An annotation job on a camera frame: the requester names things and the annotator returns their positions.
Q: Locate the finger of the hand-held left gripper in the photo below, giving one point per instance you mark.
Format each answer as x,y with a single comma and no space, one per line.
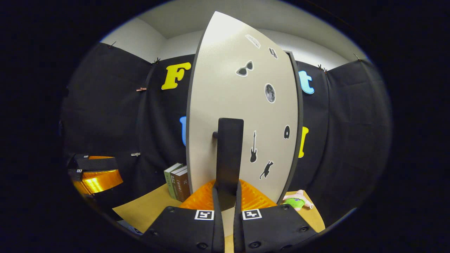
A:
98,164
102,181

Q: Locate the brown book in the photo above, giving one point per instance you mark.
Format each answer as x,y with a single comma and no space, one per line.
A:
184,186
175,186

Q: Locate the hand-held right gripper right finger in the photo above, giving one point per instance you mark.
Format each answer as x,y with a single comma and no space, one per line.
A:
238,228

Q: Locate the pink and green plush toy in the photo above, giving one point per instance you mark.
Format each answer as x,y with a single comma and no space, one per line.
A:
295,201

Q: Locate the beige cabinet door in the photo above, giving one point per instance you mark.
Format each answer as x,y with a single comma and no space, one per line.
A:
218,88

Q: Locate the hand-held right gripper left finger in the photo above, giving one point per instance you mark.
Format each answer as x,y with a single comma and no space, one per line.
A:
218,225

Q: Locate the green book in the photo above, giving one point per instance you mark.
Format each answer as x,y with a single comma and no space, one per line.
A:
169,181

